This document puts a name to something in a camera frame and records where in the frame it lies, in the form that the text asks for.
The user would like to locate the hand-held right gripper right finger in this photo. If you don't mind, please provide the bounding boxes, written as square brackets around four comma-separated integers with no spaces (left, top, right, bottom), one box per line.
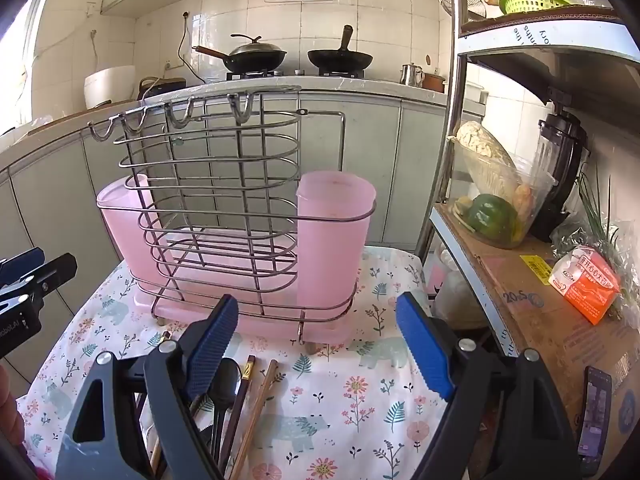
[395,291,586,480]

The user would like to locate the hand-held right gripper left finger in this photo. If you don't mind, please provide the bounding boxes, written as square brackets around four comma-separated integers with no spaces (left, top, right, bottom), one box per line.
[55,294,240,480]

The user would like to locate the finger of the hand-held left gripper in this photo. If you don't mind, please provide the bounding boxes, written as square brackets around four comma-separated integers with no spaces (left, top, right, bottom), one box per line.
[15,253,78,306]
[0,246,46,288]

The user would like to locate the dark brown chopstick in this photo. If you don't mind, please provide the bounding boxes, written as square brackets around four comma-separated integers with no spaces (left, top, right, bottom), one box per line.
[217,355,257,471]

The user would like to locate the light wooden chopstick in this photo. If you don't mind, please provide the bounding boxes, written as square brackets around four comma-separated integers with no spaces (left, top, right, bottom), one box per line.
[227,358,279,480]

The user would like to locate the pink plastic utensil cup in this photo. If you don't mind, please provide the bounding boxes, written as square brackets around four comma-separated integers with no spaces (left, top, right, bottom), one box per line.
[96,174,166,286]
[296,170,377,311]

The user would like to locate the metal wire utensil rack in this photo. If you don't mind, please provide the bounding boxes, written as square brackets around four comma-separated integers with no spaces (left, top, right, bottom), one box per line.
[87,85,358,348]

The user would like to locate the person's left hand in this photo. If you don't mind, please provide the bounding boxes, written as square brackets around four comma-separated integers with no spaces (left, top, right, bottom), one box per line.
[0,364,25,448]

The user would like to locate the black spoon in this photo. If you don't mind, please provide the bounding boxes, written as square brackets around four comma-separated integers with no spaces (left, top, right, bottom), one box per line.
[207,357,243,461]

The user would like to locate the pink plastic drip tray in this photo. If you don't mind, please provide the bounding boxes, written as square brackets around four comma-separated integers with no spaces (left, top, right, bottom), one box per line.
[132,230,361,346]

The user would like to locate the floral printed cloth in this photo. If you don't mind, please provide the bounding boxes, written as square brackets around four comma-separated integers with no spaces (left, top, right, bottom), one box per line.
[15,245,453,480]

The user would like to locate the brown cardboard sheet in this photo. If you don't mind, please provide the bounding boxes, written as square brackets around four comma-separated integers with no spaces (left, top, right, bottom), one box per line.
[435,205,640,461]

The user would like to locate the green pepper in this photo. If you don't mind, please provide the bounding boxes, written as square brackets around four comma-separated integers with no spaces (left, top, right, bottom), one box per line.
[467,194,518,241]

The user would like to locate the wooden cutting board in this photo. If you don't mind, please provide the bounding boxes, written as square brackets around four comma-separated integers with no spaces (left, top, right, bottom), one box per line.
[27,102,146,136]

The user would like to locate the orange and white packet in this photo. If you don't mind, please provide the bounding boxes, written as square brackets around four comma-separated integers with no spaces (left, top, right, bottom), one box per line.
[548,247,621,326]

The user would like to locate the black smartphone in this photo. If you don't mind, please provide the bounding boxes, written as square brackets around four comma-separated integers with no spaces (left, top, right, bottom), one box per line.
[577,366,613,476]

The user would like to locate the white rice cooker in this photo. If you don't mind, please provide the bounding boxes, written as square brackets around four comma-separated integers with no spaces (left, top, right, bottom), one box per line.
[84,65,138,110]

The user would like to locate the clear plastic bowl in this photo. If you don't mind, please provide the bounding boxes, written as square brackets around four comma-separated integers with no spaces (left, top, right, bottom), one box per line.
[452,137,558,250]

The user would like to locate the bag of pale noodles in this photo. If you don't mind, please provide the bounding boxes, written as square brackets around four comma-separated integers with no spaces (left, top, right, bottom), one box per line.
[456,120,521,196]

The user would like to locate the dark electric pot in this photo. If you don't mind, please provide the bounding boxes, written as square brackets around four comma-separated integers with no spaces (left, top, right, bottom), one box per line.
[137,76,187,101]

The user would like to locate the green onions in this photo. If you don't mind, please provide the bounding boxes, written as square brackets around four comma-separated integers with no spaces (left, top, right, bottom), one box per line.
[575,160,621,256]

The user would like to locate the black blender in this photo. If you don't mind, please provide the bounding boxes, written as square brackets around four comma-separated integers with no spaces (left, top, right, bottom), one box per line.
[530,110,588,243]

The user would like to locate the metal shelving rack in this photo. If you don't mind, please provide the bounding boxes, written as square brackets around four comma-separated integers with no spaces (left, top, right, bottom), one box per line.
[415,0,640,480]

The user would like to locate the steel kettle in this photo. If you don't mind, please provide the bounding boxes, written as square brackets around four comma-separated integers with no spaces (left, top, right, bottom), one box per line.
[400,63,426,87]

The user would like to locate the gas stove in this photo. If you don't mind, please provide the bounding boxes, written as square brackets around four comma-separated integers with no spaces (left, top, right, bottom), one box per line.
[225,67,366,81]

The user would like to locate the black wok with lid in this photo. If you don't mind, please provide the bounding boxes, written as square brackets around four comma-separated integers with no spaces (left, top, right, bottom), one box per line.
[192,34,289,73]

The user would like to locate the black wok without lid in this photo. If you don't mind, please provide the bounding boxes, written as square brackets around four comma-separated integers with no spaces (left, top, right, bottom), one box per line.
[306,25,374,72]

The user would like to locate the green plastic basket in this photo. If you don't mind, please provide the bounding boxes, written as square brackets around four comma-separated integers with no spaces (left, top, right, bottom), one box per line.
[498,0,573,16]

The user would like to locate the black power cable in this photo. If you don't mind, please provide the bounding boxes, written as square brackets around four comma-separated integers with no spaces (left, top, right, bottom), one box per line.
[177,10,206,83]

